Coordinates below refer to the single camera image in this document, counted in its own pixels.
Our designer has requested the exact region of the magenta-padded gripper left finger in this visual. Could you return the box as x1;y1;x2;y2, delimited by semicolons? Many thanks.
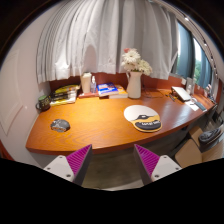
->
43;144;94;187

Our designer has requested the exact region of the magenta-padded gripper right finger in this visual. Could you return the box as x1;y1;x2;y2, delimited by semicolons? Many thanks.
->
133;144;183;185

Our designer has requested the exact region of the grey black computer mouse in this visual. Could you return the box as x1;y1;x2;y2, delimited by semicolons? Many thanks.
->
50;118;71;133

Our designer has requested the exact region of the white yellow round mouse pad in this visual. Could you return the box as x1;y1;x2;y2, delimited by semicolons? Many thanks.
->
123;104;163;133

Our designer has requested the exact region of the dark grey bag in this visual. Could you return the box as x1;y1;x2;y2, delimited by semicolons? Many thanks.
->
197;127;224;148

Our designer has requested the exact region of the yellow and white book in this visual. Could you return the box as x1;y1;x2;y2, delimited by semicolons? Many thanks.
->
49;95;78;107

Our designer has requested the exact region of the dark mug with green inside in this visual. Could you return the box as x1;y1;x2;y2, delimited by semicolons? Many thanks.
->
35;94;51;112

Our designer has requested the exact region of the white paper sheet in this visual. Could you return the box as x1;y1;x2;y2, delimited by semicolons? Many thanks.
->
184;99;201;112

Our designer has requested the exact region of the white laptop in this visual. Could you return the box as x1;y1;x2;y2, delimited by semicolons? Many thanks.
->
171;86;193;102

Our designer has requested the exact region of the red book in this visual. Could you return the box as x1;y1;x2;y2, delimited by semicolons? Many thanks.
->
78;90;100;99

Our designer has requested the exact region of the white ceramic vase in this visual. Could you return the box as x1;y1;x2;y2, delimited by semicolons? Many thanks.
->
125;70;143;100

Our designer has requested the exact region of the orange book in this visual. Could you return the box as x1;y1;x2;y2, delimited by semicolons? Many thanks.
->
108;84;129;99

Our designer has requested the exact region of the clear spray bottle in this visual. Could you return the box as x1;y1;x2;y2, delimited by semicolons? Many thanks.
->
90;75;98;94

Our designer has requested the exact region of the cream tumbler with lid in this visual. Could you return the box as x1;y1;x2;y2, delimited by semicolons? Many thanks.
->
80;72;93;94

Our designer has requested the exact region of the blue book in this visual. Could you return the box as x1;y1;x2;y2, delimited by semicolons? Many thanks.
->
96;82;120;98

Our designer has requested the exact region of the white flower bunch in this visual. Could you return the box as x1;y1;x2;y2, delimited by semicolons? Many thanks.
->
120;47;154;76

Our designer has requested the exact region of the blue grey window curtain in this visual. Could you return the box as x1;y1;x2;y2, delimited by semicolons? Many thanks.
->
175;21;214;89

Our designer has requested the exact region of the white curtain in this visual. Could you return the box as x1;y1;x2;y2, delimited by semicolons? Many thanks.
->
35;0;179;84

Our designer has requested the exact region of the black cable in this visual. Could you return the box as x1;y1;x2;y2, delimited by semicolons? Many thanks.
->
142;83;169;100

